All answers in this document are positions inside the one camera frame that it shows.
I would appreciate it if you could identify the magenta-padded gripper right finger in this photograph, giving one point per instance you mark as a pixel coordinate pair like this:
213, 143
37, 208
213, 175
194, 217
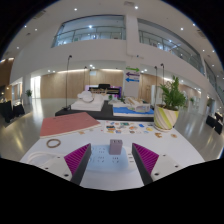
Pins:
146, 159

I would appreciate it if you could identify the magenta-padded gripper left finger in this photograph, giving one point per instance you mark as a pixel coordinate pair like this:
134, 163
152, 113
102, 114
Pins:
76, 159

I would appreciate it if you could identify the small grey-purple charger block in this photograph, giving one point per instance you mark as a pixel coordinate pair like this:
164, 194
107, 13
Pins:
115, 146

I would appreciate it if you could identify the white and blue power strip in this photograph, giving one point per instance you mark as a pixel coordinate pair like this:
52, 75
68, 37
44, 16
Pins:
100, 160

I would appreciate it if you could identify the orange sticker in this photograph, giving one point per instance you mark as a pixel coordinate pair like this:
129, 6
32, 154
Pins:
158, 135

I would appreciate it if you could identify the yellow sticker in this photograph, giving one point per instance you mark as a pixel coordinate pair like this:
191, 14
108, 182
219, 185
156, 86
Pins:
149, 129

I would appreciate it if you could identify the blue sticker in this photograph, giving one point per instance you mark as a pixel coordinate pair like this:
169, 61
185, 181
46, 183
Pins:
141, 125

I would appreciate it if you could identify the red flat board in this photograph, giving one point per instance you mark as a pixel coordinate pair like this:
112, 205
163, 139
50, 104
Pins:
68, 124

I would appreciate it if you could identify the round beige sticker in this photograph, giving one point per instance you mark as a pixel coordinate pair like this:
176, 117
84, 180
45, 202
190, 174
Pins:
174, 135

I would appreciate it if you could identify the colourful sticker sheet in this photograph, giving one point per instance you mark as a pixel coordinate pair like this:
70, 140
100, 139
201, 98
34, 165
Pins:
120, 127

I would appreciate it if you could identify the potted plant in striped pot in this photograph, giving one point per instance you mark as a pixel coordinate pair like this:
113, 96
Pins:
165, 116

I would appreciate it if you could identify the tall black lamp stand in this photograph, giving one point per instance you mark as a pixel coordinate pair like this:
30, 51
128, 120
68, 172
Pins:
155, 86
162, 75
66, 83

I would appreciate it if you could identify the black draped table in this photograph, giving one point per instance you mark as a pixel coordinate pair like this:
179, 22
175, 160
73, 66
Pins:
220, 125
211, 121
6, 111
19, 110

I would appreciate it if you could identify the black piano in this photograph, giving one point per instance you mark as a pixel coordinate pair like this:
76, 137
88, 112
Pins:
104, 89

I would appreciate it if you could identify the white sign with arrows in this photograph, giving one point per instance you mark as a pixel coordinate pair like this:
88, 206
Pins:
132, 83

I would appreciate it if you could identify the small green floor plant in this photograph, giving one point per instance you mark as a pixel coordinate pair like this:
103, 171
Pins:
29, 93

